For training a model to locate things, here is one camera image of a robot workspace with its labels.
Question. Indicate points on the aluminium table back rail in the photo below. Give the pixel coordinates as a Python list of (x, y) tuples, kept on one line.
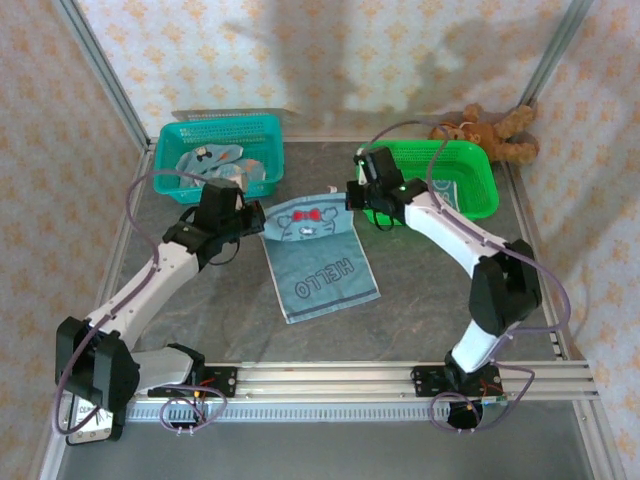
[(320, 139)]

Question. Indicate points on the aluminium front rail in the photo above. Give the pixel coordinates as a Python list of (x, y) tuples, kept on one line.
[(325, 380)]

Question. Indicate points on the teal plastic basket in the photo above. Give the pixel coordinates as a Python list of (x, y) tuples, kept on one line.
[(170, 150)]

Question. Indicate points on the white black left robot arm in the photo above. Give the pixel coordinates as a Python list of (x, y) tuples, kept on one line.
[(150, 285)]

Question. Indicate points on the brown teddy bear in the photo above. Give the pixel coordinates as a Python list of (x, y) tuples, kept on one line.
[(482, 135)]

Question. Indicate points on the small green circuit board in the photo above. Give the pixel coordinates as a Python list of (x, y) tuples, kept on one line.
[(496, 400)]

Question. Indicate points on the aluminium lower frame leg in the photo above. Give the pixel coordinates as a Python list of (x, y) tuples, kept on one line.
[(50, 450), (597, 440)]

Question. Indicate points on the aluminium frame post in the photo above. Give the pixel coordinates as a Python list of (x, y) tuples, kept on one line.
[(555, 55), (105, 75)]

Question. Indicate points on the green plastic basket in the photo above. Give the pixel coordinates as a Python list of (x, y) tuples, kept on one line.
[(475, 170)]

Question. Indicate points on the aluminium table side rail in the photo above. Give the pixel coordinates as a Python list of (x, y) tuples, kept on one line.
[(525, 220), (120, 235)]

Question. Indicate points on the grey-blue hello cat towel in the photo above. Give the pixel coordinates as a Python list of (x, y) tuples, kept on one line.
[(320, 265)]

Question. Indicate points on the black white alarm clock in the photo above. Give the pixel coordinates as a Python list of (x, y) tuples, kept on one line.
[(90, 431)]

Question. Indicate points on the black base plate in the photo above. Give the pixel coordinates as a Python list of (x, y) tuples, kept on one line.
[(225, 382), (425, 381)]

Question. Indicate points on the light blue orange-dotted towel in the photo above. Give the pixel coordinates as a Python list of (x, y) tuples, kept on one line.
[(230, 167)]

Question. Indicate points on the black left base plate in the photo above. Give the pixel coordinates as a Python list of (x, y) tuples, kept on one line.
[(225, 382)]

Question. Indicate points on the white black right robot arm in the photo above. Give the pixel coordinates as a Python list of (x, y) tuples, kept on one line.
[(445, 235)]

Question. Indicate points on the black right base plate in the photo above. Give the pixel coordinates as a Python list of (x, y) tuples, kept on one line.
[(425, 381)]

